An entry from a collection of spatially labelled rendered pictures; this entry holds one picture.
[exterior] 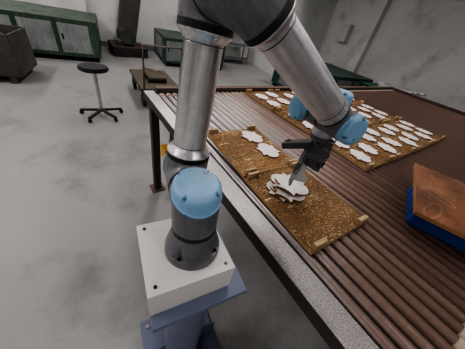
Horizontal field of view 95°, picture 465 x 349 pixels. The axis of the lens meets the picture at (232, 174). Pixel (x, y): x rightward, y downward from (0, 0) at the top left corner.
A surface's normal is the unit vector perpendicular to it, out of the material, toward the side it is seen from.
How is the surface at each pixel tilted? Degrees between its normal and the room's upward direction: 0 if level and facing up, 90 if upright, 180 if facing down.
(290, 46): 93
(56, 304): 0
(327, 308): 0
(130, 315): 0
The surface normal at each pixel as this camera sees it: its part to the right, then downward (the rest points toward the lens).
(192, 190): 0.21, -0.74
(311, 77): 0.26, 0.66
